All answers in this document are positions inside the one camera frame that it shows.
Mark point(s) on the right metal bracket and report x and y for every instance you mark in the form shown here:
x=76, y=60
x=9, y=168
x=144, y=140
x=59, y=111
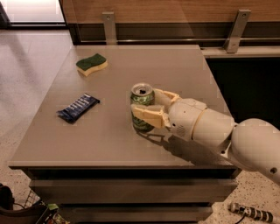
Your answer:
x=234, y=38

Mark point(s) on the lower grey drawer front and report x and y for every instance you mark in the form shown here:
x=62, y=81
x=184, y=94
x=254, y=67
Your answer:
x=128, y=214

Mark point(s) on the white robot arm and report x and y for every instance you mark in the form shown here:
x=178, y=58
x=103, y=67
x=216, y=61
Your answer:
x=252, y=145

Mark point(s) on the left metal bracket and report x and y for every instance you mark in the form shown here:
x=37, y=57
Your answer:
x=109, y=24

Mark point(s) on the grey drawer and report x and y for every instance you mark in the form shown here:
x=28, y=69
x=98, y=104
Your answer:
x=112, y=191
x=128, y=214

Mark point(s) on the metal bracket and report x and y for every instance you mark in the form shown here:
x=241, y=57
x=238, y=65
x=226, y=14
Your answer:
x=109, y=24
x=234, y=38

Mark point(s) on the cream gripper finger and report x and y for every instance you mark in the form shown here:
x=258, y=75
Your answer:
x=165, y=98
x=154, y=115

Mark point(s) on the upper grey drawer front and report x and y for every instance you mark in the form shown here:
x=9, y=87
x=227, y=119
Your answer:
x=112, y=191

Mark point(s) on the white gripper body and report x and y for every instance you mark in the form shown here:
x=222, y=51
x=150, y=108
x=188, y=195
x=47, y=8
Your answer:
x=184, y=115

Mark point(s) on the dark basket with items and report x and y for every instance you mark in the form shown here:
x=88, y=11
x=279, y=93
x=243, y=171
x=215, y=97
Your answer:
x=37, y=213

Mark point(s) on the green soda can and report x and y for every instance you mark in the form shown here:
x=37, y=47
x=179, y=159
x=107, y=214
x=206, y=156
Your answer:
x=143, y=94

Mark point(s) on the horizontal metal rail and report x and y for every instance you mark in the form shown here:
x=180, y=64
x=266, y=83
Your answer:
x=198, y=41

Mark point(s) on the green and yellow sponge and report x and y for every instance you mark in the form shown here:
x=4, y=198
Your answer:
x=91, y=64

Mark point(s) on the black and white striped tool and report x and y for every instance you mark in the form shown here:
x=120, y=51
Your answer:
x=255, y=214

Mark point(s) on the blue snack bar wrapper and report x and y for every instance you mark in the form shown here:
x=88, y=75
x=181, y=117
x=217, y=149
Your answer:
x=78, y=108

